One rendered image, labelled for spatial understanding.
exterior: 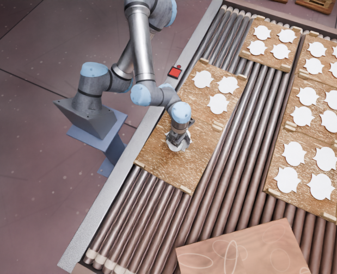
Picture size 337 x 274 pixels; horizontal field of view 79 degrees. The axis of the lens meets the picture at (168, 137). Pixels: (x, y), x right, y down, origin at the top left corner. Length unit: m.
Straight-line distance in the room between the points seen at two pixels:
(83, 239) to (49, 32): 2.86
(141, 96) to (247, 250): 0.75
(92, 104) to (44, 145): 1.43
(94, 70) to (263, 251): 1.07
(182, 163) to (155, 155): 0.15
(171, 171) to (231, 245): 0.42
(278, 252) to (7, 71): 3.16
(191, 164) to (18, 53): 2.80
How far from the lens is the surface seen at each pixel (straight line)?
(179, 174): 1.08
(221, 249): 0.98
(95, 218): 1.12
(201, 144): 1.15
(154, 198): 1.08
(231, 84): 1.39
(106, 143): 1.25
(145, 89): 0.74
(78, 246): 1.15
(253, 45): 1.66
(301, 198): 1.26
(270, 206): 1.19
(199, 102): 1.27
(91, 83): 1.06
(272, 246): 1.05
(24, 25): 3.73
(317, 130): 1.46
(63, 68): 2.94
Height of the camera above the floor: 1.99
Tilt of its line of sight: 67 degrees down
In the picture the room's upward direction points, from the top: 2 degrees clockwise
